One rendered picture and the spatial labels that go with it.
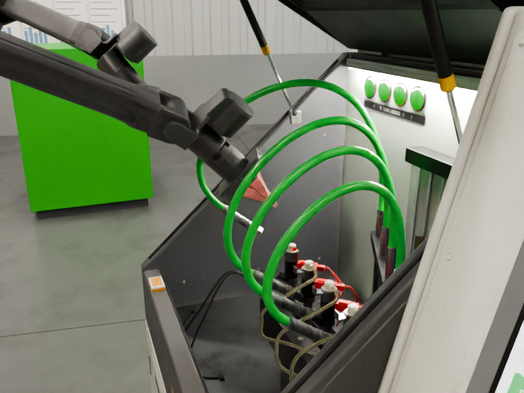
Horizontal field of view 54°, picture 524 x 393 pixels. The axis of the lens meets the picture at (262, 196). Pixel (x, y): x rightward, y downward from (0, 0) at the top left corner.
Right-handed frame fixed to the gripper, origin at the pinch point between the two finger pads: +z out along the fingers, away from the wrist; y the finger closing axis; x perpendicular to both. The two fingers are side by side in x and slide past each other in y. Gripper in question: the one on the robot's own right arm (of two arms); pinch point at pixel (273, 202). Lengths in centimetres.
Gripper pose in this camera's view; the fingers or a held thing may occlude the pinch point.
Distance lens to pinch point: 96.9
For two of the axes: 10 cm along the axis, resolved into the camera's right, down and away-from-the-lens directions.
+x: -0.8, -3.4, 9.4
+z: 7.2, 6.3, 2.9
